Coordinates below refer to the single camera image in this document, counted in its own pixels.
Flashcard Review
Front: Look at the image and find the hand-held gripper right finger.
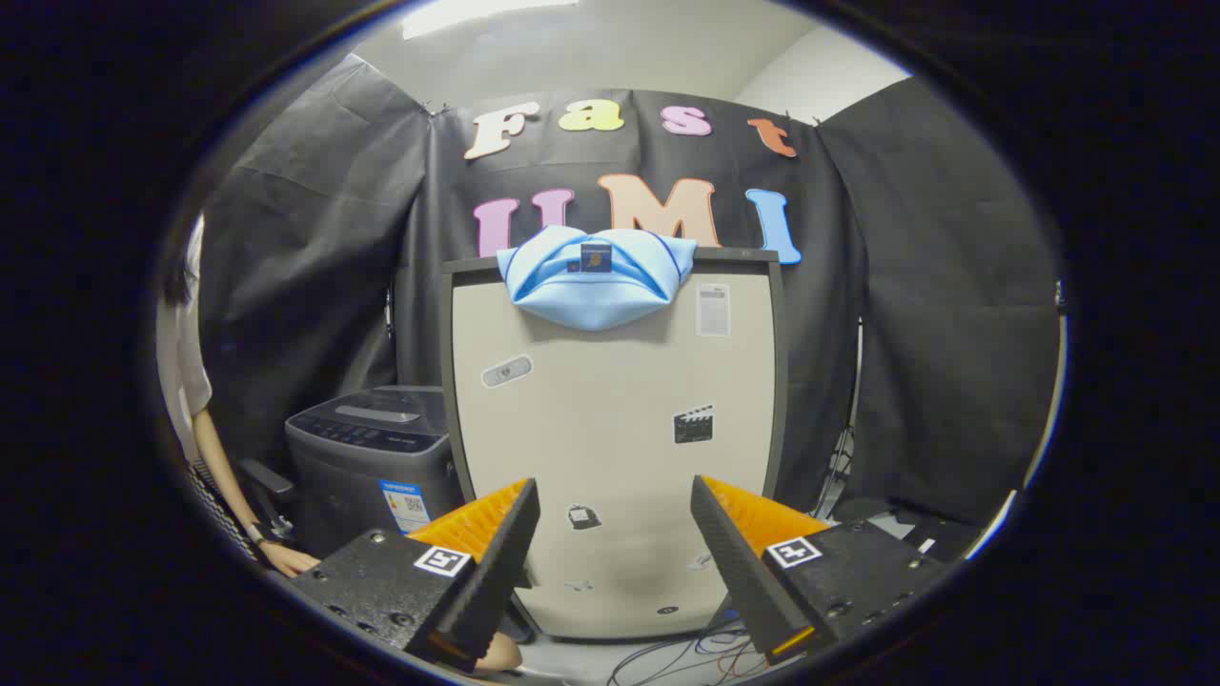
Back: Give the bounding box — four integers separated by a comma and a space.
689, 474, 947, 667

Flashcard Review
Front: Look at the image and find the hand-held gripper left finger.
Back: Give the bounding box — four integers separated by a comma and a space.
289, 478, 542, 673

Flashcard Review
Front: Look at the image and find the grey washing machine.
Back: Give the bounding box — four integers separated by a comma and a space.
284, 384, 468, 561

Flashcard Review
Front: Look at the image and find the grey washing machine lid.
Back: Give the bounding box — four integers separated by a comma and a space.
329, 385, 449, 437

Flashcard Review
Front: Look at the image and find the light blue shirt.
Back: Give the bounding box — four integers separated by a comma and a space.
496, 226, 697, 333

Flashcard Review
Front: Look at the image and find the black box with white label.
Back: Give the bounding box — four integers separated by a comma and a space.
834, 495, 994, 565

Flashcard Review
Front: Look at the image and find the black mesh office chair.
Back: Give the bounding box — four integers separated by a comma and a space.
183, 455, 298, 573

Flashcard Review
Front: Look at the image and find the black backdrop cloth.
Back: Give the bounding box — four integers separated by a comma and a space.
195, 52, 1064, 525

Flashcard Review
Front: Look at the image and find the tangle of floor cables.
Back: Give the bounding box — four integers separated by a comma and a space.
608, 617, 775, 686

